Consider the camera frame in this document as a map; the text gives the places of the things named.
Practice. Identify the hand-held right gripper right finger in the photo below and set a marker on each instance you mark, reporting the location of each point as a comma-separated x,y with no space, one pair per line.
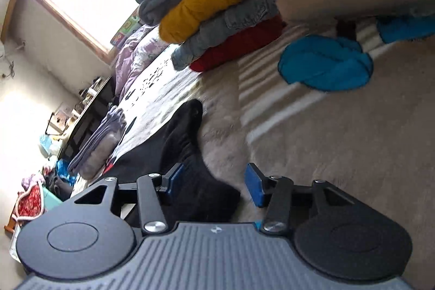
254,182

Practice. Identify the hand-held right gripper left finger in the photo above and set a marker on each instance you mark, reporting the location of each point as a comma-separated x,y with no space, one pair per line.
176,175

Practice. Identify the black garment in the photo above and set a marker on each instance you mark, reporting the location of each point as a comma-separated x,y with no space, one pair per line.
195,171

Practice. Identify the purple grey folded clothes stack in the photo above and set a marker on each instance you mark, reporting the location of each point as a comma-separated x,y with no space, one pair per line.
98,144

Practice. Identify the white black patterned blanket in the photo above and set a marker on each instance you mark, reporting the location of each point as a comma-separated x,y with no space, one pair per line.
149,93

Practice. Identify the beige striped bed sheet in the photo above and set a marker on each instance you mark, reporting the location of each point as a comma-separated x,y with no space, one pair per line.
323,127

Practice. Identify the black side table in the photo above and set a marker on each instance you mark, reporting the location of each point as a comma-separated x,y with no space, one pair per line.
85,120

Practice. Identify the blue plastic bag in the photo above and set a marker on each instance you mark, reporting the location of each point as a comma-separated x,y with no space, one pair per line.
64,171

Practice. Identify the lilac floral pillow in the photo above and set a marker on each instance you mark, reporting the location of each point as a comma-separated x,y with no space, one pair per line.
136,52

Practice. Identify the red folded garment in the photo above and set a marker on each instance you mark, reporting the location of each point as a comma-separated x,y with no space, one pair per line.
238,45

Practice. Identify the blue knotted cloth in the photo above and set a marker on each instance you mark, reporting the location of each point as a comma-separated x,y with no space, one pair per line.
324,63

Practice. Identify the red floral bag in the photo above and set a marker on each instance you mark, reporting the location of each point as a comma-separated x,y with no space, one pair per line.
30,201

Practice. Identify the colourful boxes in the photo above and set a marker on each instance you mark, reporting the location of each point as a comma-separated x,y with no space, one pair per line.
126,30

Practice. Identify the grey denim folded garment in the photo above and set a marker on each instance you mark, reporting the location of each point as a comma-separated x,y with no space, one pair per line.
224,25

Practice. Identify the yellow folded garment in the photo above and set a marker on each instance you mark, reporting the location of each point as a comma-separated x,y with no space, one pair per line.
207,1

